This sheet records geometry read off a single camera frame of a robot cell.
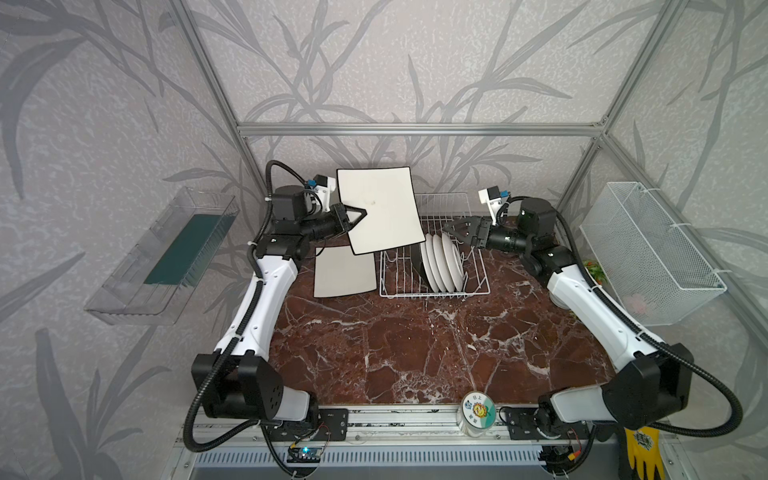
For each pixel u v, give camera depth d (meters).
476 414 0.68
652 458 0.68
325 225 0.65
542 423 0.67
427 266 0.86
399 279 1.00
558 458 0.77
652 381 0.40
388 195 0.79
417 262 0.86
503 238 0.64
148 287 0.63
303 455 0.72
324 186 0.68
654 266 0.63
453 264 0.89
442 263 0.87
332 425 0.74
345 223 0.65
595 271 0.84
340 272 1.03
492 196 0.67
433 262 0.87
